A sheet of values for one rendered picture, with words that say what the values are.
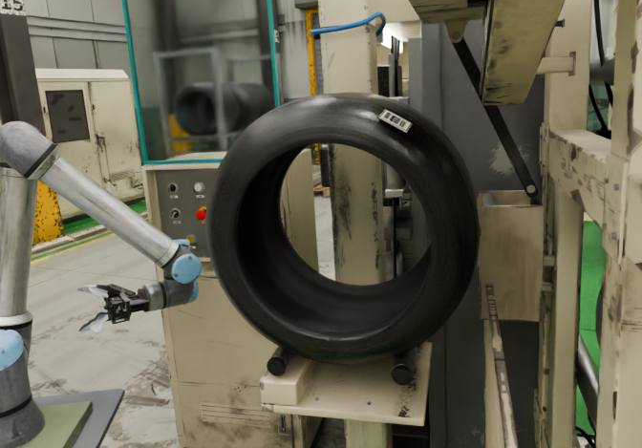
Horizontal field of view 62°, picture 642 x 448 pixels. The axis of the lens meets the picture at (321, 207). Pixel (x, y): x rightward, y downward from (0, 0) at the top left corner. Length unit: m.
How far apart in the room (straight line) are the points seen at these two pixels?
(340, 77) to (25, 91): 5.57
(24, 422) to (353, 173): 1.10
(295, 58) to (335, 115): 10.31
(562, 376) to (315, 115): 0.93
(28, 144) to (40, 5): 9.51
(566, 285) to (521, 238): 0.16
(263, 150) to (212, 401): 1.42
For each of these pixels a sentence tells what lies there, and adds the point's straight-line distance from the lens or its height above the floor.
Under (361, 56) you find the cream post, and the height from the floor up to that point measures 1.58.
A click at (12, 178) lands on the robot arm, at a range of 1.73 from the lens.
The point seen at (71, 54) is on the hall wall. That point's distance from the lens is 11.27.
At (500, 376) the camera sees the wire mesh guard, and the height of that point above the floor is 1.00.
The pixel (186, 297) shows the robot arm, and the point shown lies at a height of 0.86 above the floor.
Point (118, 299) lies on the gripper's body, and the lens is 1.79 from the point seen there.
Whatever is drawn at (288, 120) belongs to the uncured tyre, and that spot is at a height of 1.44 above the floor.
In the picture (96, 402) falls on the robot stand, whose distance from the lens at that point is 1.90.
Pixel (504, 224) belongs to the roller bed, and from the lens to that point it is 1.38.
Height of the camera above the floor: 1.50
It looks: 12 degrees down
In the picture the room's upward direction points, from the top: 4 degrees counter-clockwise
